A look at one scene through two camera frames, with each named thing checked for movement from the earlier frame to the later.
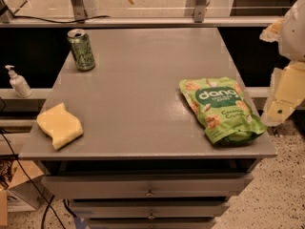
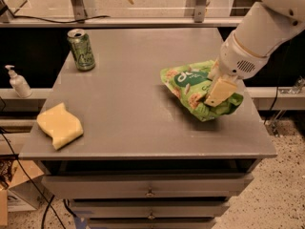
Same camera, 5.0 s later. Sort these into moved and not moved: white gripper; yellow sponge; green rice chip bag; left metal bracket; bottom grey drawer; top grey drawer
Moved: green rice chip bag; white gripper
Not moved: bottom grey drawer; left metal bracket; yellow sponge; top grey drawer
